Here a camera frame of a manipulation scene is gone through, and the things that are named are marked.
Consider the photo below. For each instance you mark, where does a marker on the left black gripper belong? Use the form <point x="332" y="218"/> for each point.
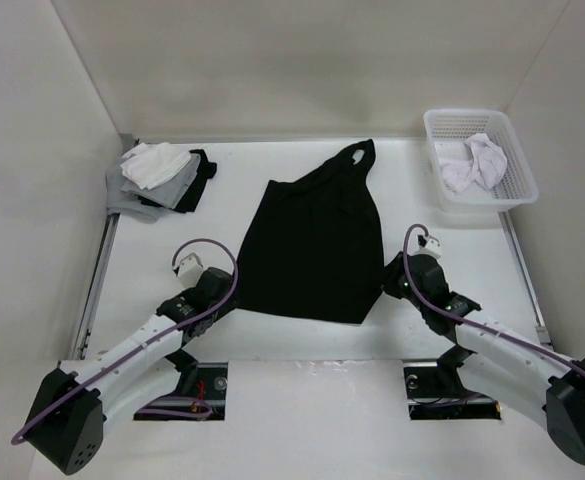
<point x="226" y="309"/>

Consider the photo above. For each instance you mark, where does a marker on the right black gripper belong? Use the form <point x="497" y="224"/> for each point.
<point x="391" y="272"/>

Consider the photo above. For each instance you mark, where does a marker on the black tank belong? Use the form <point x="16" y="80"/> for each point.
<point x="197" y="182"/>
<point x="314" y="249"/>

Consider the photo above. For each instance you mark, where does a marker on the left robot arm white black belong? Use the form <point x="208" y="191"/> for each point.
<point x="74" y="409"/>

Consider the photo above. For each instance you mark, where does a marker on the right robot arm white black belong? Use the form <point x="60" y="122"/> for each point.
<point x="490" y="359"/>

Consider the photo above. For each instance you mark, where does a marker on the folded black tank top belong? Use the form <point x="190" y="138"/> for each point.
<point x="197" y="182"/>

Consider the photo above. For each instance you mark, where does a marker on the folded grey tank top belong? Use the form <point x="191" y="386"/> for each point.
<point x="125" y="197"/>

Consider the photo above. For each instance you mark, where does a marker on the white crumpled tank top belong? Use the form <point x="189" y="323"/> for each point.
<point x="486" y="167"/>

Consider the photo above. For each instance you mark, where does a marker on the folded white tank top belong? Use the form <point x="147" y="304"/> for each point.
<point x="150" y="166"/>

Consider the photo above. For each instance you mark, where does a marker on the white plastic basket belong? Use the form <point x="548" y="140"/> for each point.
<point x="446" y="131"/>

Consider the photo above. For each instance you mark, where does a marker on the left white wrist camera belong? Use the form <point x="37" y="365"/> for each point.
<point x="189" y="270"/>

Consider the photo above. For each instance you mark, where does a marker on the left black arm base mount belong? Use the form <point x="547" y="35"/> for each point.
<point x="200" y="395"/>

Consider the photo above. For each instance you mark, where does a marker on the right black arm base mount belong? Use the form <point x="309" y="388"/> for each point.
<point x="434" y="391"/>

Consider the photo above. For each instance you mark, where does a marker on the left metal table rail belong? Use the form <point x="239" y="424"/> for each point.
<point x="85" y="322"/>

